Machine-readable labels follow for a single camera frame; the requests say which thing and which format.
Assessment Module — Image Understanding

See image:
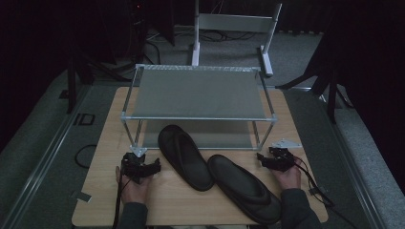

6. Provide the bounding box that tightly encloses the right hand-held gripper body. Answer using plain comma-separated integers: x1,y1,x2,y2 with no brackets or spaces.
266,137,304,174

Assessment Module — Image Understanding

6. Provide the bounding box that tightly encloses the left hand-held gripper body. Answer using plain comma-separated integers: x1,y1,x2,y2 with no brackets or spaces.
120,145,151,185

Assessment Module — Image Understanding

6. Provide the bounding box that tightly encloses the black slipper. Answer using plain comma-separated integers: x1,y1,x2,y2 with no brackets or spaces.
158,124,215,193
206,154,283,225

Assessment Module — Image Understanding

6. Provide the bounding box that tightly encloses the metal shoe rack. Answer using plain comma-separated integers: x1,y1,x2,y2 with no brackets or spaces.
119,63,279,152

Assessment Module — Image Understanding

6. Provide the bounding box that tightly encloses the person's left hand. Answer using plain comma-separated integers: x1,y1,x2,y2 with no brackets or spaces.
115,165,154,204

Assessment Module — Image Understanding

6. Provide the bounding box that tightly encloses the person's right hand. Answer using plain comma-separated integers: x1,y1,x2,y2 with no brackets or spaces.
271,157,303,191

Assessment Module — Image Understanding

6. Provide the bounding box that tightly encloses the black floor socket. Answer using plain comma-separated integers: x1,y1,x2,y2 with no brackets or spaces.
73,113,96,126

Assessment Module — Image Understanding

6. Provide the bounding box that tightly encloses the black tripod stand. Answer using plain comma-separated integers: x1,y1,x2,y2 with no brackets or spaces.
275,53,354,125
65,53,135,115

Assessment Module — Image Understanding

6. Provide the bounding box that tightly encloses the white metal stand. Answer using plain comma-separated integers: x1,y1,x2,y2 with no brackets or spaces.
191,0,284,77

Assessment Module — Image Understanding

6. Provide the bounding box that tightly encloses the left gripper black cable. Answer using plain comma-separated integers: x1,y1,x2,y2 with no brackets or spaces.
112,173,133,229

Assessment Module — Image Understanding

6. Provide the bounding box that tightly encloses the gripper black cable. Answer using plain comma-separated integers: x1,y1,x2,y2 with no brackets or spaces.
112,173,133,229
294,156,362,229

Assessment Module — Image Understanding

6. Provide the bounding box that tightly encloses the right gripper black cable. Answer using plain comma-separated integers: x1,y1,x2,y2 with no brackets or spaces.
294,156,362,229

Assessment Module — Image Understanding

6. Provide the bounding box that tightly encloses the black cable loop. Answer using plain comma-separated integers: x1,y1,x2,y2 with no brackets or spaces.
74,143,97,170

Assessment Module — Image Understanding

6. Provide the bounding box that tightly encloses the bundle of floor cables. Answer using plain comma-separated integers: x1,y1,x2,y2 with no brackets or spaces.
144,27,259,65

